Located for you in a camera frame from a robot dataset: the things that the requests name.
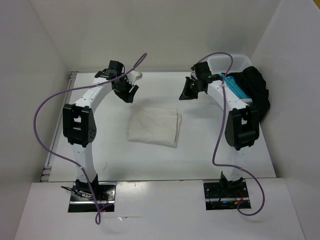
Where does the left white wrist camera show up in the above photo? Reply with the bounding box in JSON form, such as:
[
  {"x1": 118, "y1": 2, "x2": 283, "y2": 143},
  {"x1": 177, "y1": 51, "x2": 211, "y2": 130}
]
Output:
[{"x1": 126, "y1": 70, "x2": 143, "y2": 85}]

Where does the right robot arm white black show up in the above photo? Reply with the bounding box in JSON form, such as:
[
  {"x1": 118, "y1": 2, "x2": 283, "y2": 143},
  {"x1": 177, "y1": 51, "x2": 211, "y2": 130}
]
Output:
[{"x1": 179, "y1": 61, "x2": 261, "y2": 186}]

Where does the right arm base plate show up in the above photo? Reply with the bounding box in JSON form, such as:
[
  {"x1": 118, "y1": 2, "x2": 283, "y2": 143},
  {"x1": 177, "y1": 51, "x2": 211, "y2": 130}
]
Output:
[{"x1": 203, "y1": 181, "x2": 252, "y2": 211}]

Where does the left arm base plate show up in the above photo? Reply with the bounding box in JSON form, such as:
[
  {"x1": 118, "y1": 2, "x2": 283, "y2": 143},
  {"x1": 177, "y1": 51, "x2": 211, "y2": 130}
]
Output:
[{"x1": 63, "y1": 182, "x2": 117, "y2": 213}]

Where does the cyan t shirt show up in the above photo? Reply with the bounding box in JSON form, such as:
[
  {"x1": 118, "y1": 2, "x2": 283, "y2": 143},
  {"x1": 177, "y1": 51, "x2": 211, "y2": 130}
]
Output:
[{"x1": 224, "y1": 76, "x2": 251, "y2": 99}]

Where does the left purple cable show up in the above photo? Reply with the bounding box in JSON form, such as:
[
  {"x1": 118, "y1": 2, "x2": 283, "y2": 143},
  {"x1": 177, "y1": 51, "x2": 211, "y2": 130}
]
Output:
[{"x1": 33, "y1": 52, "x2": 148, "y2": 225}]

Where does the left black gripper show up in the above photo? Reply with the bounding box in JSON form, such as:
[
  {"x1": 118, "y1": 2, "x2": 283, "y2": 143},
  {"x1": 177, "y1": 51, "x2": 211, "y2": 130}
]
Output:
[{"x1": 113, "y1": 75, "x2": 139, "y2": 104}]

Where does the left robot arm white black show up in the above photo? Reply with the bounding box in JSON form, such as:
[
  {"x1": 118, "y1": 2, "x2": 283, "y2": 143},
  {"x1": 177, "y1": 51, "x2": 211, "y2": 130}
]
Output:
[{"x1": 62, "y1": 60, "x2": 143, "y2": 200}]

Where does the black t shirt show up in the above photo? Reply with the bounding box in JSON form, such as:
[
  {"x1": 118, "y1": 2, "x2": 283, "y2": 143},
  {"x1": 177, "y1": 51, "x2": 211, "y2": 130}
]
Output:
[{"x1": 227, "y1": 66, "x2": 271, "y2": 122}]

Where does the white t shirt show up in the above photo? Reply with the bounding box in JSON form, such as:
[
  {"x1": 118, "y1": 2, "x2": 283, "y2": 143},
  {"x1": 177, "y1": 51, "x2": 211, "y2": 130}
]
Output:
[{"x1": 127, "y1": 107, "x2": 182, "y2": 148}]

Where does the white plastic basket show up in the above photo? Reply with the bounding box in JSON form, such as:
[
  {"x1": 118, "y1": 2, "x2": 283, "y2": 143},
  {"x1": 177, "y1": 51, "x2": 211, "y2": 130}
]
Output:
[{"x1": 206, "y1": 52, "x2": 253, "y2": 103}]

